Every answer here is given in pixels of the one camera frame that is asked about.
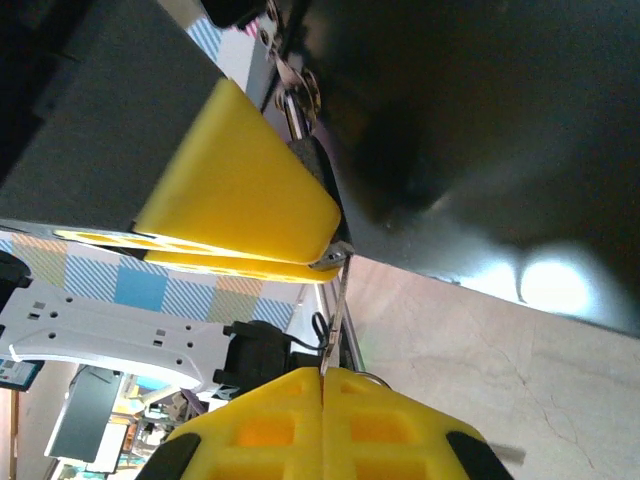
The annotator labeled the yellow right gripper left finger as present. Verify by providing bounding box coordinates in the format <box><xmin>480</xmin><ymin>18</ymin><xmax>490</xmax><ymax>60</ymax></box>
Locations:
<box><xmin>149</xmin><ymin>367</ymin><xmax>325</xmax><ymax>480</ymax></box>

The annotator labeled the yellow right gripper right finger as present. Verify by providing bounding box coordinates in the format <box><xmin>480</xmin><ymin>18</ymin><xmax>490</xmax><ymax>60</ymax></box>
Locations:
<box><xmin>322</xmin><ymin>368</ymin><xmax>516</xmax><ymax>480</ymax></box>

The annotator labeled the silver key ring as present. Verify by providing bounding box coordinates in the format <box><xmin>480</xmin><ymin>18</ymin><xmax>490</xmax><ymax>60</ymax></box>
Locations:
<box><xmin>357</xmin><ymin>370</ymin><xmax>392</xmax><ymax>390</ymax></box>

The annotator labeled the silver key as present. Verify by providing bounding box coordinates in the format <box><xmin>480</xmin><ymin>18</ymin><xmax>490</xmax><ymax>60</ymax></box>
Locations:
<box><xmin>319</xmin><ymin>252</ymin><xmax>354</xmax><ymax>376</ymax></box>

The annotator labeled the black box with painted lid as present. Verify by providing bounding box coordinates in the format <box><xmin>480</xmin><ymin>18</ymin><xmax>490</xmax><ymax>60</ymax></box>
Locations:
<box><xmin>277</xmin><ymin>0</ymin><xmax>640</xmax><ymax>341</ymax></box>

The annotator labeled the grey flat panel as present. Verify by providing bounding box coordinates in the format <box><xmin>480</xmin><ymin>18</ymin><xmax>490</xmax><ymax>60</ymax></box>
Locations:
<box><xmin>44</xmin><ymin>364</ymin><xmax>126</xmax><ymax>464</ymax></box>

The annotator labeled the blue labelled box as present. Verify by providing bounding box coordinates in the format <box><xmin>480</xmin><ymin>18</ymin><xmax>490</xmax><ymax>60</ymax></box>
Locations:
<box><xmin>0</xmin><ymin>357</ymin><xmax>46</xmax><ymax>394</ymax></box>

